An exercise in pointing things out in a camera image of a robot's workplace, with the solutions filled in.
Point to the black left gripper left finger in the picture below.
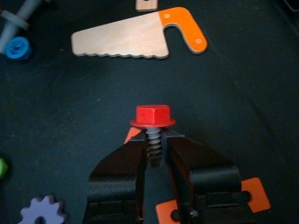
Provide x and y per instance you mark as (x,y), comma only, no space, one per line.
(116,175)

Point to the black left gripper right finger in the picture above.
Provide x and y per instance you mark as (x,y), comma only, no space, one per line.
(206,172)

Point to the red toy screw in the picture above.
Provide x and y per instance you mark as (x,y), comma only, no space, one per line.
(152,115)

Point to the blue toy screw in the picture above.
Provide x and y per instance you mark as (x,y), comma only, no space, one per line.
(17,48)

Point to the grey toy screw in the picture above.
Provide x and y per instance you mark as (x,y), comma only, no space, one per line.
(21,13)

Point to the purple toy gear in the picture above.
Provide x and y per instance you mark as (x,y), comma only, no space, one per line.
(41,210)

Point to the green toy nut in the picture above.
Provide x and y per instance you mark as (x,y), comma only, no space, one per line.
(1,168)

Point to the small wooden block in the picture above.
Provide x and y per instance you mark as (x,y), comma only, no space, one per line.
(147,4)

